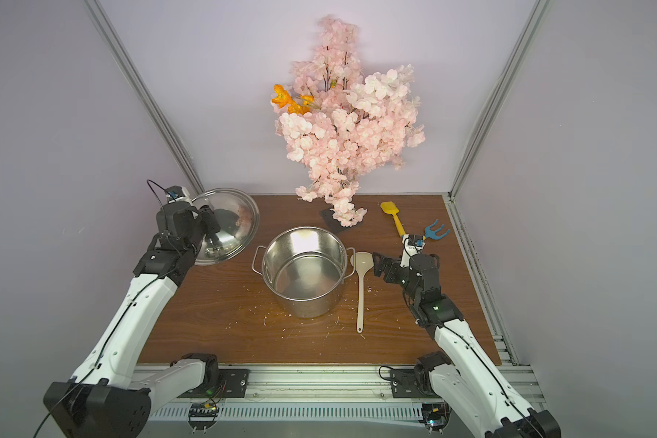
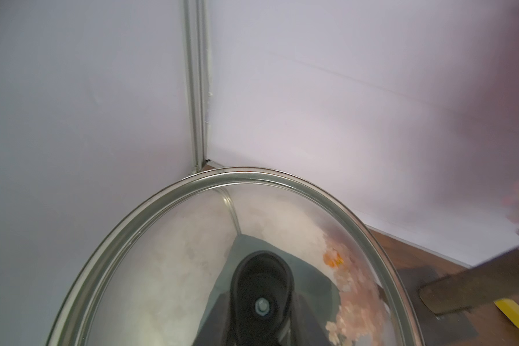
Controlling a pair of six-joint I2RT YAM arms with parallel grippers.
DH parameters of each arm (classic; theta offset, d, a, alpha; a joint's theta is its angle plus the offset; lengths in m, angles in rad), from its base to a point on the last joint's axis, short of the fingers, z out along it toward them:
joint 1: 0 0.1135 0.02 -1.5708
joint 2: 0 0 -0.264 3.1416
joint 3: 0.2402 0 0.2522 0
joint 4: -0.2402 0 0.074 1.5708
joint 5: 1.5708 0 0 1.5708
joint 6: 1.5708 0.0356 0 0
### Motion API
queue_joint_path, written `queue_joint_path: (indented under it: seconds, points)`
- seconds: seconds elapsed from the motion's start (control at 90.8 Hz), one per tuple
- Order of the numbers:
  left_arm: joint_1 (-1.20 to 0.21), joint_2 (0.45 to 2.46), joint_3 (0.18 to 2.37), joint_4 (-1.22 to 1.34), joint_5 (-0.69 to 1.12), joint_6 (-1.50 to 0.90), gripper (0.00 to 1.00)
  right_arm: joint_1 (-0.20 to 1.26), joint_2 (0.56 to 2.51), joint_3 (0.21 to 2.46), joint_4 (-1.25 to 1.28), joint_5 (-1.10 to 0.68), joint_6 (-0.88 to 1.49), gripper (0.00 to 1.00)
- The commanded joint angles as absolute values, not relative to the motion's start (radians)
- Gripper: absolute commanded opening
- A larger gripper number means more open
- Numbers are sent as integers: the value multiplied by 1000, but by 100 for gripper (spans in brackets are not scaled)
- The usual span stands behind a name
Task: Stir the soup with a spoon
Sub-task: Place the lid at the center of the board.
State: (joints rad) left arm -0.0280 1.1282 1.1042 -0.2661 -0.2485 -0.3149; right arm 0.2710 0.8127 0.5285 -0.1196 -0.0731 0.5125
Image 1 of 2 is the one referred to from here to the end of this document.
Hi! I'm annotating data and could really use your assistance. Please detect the stainless steel pot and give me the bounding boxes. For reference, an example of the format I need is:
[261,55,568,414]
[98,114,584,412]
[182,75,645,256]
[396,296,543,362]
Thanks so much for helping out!
[251,226,356,319]

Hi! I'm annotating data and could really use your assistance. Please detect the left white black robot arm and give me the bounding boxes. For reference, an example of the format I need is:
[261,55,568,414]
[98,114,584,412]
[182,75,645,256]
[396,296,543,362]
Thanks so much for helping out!
[43,198,220,437]

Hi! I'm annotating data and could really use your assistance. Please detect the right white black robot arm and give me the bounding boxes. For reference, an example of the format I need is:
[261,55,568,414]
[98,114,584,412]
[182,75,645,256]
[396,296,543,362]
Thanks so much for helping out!
[372,253,562,437]

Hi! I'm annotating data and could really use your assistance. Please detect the blue yellow toy rake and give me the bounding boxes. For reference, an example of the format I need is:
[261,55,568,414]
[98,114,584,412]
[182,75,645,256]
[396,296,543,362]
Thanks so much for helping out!
[416,220,451,245]

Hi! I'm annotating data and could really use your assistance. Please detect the yellow toy shovel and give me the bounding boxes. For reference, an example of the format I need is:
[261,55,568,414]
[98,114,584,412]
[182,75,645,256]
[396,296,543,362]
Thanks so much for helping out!
[381,201,406,237]

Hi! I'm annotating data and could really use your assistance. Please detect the dark flower stand base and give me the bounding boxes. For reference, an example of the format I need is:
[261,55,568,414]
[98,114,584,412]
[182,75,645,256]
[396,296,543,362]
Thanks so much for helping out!
[319,208,352,235]

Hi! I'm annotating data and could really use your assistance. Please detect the right small circuit board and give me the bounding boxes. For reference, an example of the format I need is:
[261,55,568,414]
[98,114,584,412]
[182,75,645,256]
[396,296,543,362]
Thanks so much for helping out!
[420,403,452,434]

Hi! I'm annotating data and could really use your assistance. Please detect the small circuit board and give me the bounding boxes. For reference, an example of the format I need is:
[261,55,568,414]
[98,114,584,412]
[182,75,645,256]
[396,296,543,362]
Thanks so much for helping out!
[187,402,220,434]
[420,403,452,434]

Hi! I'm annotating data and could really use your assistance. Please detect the orange artificial flower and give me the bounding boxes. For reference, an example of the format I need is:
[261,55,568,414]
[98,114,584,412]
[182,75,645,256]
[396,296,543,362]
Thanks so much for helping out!
[271,84,314,115]

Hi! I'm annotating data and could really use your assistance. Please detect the pink cherry blossom branch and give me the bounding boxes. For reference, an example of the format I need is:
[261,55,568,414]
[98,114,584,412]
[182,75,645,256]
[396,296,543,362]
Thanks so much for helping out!
[271,16,425,226]

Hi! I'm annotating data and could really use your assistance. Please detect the left small circuit board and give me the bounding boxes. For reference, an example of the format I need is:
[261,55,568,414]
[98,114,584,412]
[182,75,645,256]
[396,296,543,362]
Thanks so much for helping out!
[187,402,220,434]

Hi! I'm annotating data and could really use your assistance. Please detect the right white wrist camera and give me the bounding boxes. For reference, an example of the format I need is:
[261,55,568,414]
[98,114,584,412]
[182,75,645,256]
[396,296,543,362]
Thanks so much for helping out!
[401,234,424,268]

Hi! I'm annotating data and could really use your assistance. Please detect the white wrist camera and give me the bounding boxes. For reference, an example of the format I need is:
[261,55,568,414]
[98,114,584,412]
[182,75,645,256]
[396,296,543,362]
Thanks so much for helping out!
[401,234,424,268]
[164,185,192,204]

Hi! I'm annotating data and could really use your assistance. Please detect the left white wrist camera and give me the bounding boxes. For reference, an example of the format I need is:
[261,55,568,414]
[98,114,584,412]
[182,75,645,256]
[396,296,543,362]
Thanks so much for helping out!
[164,185,192,204]

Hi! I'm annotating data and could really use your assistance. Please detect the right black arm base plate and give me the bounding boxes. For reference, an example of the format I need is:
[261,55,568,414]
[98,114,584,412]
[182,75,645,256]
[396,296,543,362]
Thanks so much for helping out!
[387,368,436,399]

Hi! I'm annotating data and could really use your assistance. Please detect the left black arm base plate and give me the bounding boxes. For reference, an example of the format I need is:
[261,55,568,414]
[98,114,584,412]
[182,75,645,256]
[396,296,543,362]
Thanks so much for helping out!
[180,368,250,400]

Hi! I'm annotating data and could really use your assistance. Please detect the left corner metal frame strip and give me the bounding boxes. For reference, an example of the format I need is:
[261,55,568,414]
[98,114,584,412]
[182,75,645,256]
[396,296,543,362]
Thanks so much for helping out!
[83,0,204,195]

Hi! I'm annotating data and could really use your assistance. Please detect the corner metal frame strip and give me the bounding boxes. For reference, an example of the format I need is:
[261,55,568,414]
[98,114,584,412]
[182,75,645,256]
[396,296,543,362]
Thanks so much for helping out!
[83,0,204,195]
[448,0,550,200]

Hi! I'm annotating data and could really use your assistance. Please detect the aluminium mounting rail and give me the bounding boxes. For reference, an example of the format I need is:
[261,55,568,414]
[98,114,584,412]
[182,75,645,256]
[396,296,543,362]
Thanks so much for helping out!
[150,364,547,428]

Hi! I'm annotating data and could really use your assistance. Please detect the right corner metal frame strip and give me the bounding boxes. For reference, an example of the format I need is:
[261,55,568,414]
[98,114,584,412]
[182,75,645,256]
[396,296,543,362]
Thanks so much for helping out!
[448,0,550,200]

